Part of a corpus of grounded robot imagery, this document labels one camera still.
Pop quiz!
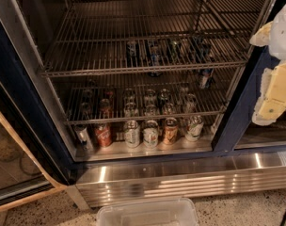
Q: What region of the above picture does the red soda can bottom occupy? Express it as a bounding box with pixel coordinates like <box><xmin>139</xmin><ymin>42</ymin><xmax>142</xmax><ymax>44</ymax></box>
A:
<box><xmin>95</xmin><ymin>123</ymin><xmax>112</xmax><ymax>147</ymax></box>

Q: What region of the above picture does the wire shelf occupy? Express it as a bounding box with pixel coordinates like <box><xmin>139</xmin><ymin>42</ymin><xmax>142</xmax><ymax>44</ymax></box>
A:
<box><xmin>65</xmin><ymin>68</ymin><xmax>236</xmax><ymax>125</ymax></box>
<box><xmin>42</xmin><ymin>0</ymin><xmax>264</xmax><ymax>77</ymax></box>

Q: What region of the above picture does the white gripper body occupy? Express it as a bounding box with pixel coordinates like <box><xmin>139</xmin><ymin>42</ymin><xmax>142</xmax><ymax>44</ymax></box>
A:
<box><xmin>269</xmin><ymin>4</ymin><xmax>286</xmax><ymax>60</ymax></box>

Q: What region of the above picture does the white tilted can bottom right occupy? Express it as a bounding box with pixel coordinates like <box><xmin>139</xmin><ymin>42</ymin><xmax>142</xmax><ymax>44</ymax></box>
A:
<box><xmin>185</xmin><ymin>115</ymin><xmax>204</xmax><ymax>141</ymax></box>

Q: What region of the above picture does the blue can shelf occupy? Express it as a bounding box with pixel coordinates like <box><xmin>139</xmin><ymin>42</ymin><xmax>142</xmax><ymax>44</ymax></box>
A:
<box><xmin>145</xmin><ymin>40</ymin><xmax>162</xmax><ymax>67</ymax></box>
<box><xmin>194</xmin><ymin>37</ymin><xmax>214</xmax><ymax>89</ymax></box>

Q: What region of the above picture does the middle wire shelf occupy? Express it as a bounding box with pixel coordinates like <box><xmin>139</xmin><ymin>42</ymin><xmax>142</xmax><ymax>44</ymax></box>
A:
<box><xmin>65</xmin><ymin>68</ymin><xmax>236</xmax><ymax>125</ymax></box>

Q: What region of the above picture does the silver slim can bottom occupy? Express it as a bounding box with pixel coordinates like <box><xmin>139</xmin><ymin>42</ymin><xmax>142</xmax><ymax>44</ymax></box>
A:
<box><xmin>74</xmin><ymin>125</ymin><xmax>93</xmax><ymax>151</ymax></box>

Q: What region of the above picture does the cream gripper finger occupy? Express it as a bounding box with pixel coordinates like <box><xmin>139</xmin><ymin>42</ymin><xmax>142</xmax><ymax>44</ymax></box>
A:
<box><xmin>252</xmin><ymin>60</ymin><xmax>286</xmax><ymax>126</ymax></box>
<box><xmin>249</xmin><ymin>22</ymin><xmax>272</xmax><ymax>47</ymax></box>

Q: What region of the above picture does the copper orange can bottom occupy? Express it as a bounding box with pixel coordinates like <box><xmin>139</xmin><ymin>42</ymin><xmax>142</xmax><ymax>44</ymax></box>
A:
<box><xmin>163</xmin><ymin>117</ymin><xmax>178</xmax><ymax>145</ymax></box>

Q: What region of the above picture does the white green can bottom left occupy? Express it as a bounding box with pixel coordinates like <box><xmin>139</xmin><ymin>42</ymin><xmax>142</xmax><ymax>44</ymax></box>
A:
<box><xmin>124</xmin><ymin>121</ymin><xmax>140</xmax><ymax>148</ymax></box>

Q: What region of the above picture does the blue can right middle shelf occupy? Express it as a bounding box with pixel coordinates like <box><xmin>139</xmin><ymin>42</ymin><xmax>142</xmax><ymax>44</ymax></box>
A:
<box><xmin>194</xmin><ymin>37</ymin><xmax>214</xmax><ymax>89</ymax></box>

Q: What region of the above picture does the upper wire shelf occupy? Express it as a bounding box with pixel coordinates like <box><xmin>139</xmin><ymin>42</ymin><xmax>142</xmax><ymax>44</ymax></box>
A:
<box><xmin>42</xmin><ymin>0</ymin><xmax>264</xmax><ymax>77</ymax></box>

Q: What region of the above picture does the dark can left middle shelf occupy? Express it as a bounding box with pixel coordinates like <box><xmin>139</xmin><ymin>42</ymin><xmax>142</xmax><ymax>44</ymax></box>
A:
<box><xmin>126</xmin><ymin>40</ymin><xmax>139</xmax><ymax>67</ymax></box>

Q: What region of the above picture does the stainless steel display fridge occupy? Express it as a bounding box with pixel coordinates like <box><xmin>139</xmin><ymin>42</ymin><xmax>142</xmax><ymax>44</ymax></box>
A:
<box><xmin>0</xmin><ymin>0</ymin><xmax>286</xmax><ymax>211</ymax></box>

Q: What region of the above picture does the open glass fridge door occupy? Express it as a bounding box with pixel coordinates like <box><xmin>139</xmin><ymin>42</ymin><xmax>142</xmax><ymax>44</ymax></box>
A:
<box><xmin>0</xmin><ymin>20</ymin><xmax>67</xmax><ymax>213</ymax></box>

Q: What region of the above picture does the clear plastic bin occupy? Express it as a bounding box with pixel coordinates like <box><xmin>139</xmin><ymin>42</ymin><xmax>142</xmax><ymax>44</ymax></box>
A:
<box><xmin>96</xmin><ymin>198</ymin><xmax>199</xmax><ymax>226</ymax></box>

